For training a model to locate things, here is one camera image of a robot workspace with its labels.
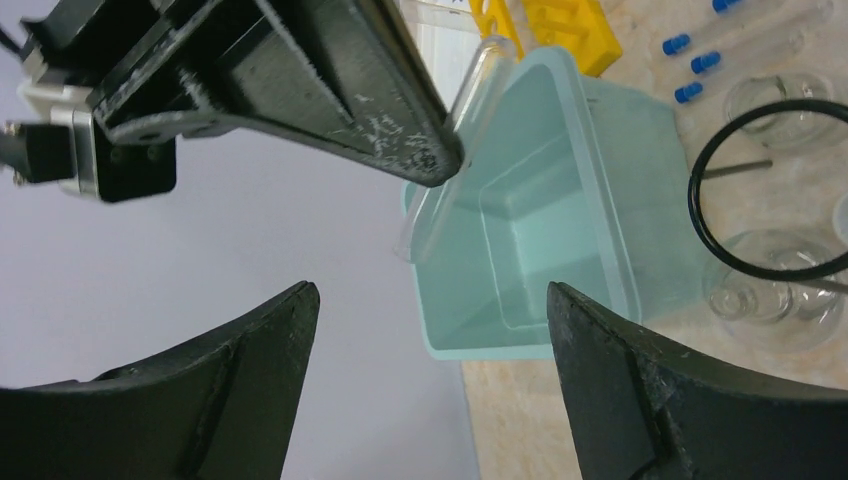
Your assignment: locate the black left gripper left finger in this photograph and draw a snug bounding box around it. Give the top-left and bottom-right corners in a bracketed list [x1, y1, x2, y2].
[1, 281, 320, 479]

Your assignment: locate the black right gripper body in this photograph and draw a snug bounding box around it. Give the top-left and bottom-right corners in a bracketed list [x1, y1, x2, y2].
[1, 1, 219, 203]

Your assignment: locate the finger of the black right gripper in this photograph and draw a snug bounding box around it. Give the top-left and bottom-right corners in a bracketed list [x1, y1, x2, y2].
[89, 0, 465, 189]

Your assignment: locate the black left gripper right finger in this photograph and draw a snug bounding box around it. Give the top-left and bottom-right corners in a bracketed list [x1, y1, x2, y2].
[547, 282, 847, 479]

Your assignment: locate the clear test tube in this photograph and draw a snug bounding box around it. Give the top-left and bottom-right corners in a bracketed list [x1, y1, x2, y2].
[394, 35, 517, 264]

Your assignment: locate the yellow test tube rack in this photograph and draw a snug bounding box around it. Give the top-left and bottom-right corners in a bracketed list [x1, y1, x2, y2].
[468, 0, 623, 77]

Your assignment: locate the blue capped test tube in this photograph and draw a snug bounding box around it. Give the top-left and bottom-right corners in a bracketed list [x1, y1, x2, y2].
[673, 73, 729, 105]
[710, 0, 743, 15]
[660, 1, 836, 57]
[689, 30, 805, 75]

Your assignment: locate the clear glass flask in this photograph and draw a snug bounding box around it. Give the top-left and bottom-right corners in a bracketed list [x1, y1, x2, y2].
[702, 230, 847, 353]

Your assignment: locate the teal plastic bin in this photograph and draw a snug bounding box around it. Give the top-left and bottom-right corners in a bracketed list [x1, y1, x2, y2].
[412, 47, 706, 361]

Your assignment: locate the clear glass beaker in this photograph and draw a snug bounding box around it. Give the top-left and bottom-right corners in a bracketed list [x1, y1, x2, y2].
[723, 72, 848, 150]

